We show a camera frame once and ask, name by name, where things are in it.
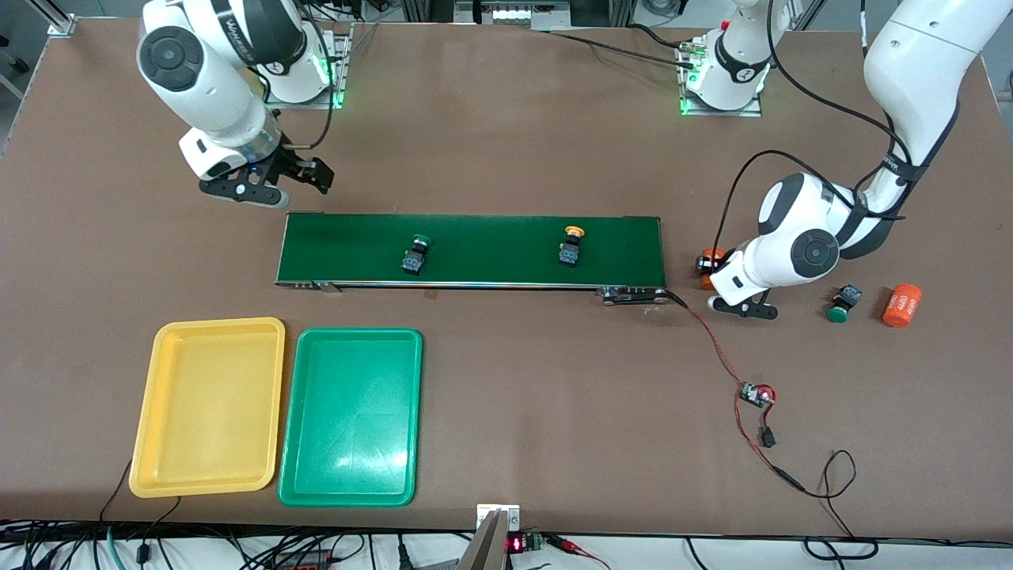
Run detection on orange cylindrical battery cell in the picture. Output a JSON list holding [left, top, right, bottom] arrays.
[[882, 283, 924, 328], [696, 248, 727, 291]]

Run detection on green push button switch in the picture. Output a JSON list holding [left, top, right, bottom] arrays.
[[401, 234, 432, 277], [826, 284, 863, 324]]

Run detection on green conveyor belt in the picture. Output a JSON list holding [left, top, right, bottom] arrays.
[[275, 211, 670, 307]]

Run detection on green plastic tray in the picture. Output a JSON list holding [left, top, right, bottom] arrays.
[[278, 328, 423, 507]]

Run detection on yellow plastic tray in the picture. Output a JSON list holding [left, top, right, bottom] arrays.
[[129, 317, 286, 499]]

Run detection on grey equipment with lights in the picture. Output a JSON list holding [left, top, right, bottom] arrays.
[[455, 0, 571, 29]]

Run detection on red alligator clip lead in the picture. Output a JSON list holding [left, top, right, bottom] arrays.
[[546, 534, 612, 570]]

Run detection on red and black wire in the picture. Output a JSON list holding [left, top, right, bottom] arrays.
[[665, 290, 806, 493]]

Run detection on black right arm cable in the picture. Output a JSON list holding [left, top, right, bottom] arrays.
[[279, 16, 337, 153]]

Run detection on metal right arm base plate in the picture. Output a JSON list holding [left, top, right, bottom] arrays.
[[261, 24, 353, 109]]

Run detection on thin black looped cable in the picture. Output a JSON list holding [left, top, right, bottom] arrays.
[[799, 450, 879, 561]]

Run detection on black cable to base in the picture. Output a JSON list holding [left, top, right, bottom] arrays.
[[546, 24, 697, 70]]

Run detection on thin black table cable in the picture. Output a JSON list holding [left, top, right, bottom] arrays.
[[99, 459, 134, 523], [145, 496, 183, 547]]

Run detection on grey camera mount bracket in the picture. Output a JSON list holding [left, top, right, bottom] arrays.
[[457, 504, 522, 570]]

